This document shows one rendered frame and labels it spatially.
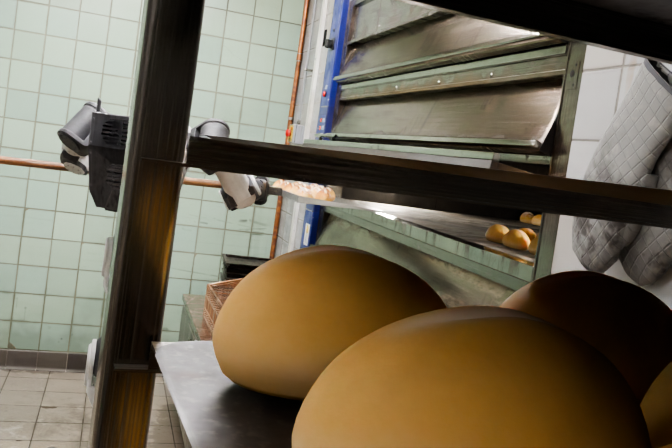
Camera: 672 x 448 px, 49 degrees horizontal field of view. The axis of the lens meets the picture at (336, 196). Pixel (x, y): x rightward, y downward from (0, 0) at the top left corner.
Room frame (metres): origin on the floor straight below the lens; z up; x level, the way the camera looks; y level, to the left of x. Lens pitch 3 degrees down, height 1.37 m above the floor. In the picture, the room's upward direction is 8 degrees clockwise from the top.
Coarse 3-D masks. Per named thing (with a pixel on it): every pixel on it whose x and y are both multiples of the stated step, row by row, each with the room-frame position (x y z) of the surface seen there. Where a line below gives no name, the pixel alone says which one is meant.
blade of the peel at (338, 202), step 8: (288, 192) 2.92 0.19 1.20; (296, 200) 2.79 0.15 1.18; (304, 200) 2.79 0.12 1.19; (312, 200) 2.80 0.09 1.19; (320, 200) 2.81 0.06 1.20; (336, 200) 3.18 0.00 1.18; (344, 200) 3.25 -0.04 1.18; (352, 208) 2.85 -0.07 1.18; (360, 208) 2.86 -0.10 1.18; (368, 208) 2.93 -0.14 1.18
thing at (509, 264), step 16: (336, 208) 3.25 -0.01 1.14; (384, 224) 2.66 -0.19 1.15; (400, 224) 2.52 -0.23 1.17; (416, 224) 2.50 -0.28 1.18; (432, 240) 2.26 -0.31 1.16; (448, 240) 2.15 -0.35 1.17; (464, 240) 2.14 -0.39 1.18; (464, 256) 2.04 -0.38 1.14; (480, 256) 1.96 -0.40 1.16; (496, 256) 1.88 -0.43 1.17; (512, 256) 1.88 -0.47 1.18; (512, 272) 1.80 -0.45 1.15; (528, 272) 1.73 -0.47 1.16
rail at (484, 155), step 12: (324, 144) 3.04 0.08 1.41; (336, 144) 2.87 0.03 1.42; (348, 144) 2.72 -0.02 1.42; (360, 144) 2.59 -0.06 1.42; (372, 144) 2.47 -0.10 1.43; (384, 144) 2.37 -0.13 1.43; (456, 156) 1.85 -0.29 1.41; (468, 156) 1.79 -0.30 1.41; (480, 156) 1.73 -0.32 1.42; (492, 156) 1.68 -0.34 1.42
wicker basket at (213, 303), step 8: (232, 280) 3.26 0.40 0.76; (240, 280) 3.27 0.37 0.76; (208, 288) 3.17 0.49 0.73; (216, 288) 3.24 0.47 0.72; (224, 288) 3.26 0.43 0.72; (232, 288) 3.27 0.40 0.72; (208, 296) 3.17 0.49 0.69; (216, 296) 2.99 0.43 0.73; (208, 304) 3.15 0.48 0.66; (216, 304) 2.96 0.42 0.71; (208, 312) 3.12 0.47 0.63; (216, 312) 2.93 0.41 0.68; (208, 320) 3.08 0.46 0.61; (208, 328) 3.05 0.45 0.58
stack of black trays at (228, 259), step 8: (224, 256) 3.55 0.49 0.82; (232, 256) 3.63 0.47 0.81; (240, 256) 3.64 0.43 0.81; (248, 256) 3.65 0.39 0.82; (224, 264) 3.45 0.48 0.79; (232, 264) 3.37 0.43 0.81; (240, 264) 3.38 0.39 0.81; (248, 264) 3.48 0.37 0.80; (256, 264) 3.52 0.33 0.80; (224, 272) 3.51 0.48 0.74; (232, 272) 3.39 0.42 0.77; (240, 272) 3.39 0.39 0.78; (248, 272) 3.40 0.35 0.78; (224, 280) 3.43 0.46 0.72; (224, 296) 3.37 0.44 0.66
